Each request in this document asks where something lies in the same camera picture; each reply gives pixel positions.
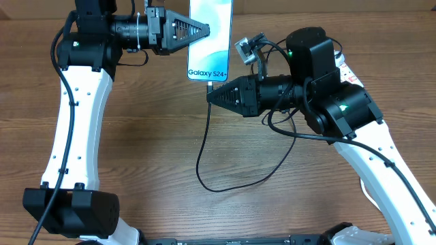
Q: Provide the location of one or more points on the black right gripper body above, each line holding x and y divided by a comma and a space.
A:
253, 96

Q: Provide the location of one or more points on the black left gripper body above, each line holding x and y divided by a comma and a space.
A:
155, 25

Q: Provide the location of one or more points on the blue Samsung smartphone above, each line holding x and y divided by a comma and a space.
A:
209, 57

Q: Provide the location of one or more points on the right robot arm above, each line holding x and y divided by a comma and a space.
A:
341, 112

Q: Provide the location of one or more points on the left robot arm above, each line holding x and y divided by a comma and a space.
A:
86, 53

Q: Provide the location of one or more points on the white power strip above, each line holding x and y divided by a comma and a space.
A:
346, 74

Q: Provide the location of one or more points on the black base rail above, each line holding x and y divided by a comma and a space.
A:
311, 239

